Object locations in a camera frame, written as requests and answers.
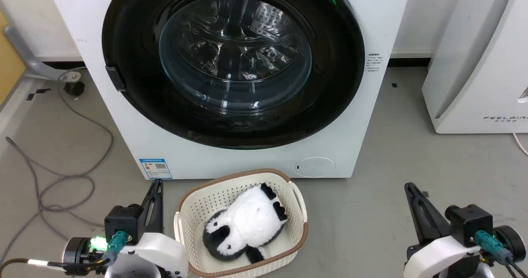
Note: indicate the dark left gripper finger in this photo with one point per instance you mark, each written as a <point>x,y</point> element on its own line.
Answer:
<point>150,206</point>
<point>159,212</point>

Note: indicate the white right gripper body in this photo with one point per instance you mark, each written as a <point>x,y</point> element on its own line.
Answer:
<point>439,255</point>

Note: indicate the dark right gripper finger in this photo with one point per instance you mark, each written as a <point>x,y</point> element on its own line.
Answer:
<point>437,214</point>
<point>423,218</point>

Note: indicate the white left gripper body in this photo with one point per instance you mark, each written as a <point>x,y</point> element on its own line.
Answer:
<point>156,255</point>

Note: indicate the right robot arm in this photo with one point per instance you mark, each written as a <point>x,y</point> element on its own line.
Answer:
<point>511,241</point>

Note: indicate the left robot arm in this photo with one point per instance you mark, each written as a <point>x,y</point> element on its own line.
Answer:
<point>78,251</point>

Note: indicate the white front-load washing machine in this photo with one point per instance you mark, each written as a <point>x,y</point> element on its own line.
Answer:
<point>123,121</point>

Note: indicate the black round washing machine door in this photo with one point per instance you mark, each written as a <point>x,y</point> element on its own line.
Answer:
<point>136,43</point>

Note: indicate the blue energy label sticker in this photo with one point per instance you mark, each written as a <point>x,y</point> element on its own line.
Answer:
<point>155,168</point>

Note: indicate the cream perforated laundry basket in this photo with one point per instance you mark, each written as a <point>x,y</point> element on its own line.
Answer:
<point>206,203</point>

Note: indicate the panda plush toy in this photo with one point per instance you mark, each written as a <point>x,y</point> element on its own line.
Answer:
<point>247,224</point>

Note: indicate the round white filter cover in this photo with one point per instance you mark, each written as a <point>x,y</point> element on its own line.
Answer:
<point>315,166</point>

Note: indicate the black caster wheel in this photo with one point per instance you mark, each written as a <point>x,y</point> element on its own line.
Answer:
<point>74,88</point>

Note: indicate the white air purifier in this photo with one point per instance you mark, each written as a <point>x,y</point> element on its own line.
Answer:
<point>482,76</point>

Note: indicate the black floor tape strip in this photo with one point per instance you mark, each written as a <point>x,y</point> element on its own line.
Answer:
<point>38,93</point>

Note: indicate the small text sticker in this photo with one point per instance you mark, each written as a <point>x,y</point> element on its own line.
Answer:
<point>373,63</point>

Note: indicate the grey metal table leg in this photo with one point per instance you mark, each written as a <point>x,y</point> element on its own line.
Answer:
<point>29,59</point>

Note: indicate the yellow wooden panel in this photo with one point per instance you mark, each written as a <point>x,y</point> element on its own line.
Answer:
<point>8,59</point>

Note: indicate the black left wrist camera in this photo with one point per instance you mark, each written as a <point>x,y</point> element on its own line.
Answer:
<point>123,224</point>

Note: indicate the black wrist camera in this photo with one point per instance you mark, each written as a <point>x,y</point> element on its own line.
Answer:
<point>123,224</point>
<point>470,224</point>

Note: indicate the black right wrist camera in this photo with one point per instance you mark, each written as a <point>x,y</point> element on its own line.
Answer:
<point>470,224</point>

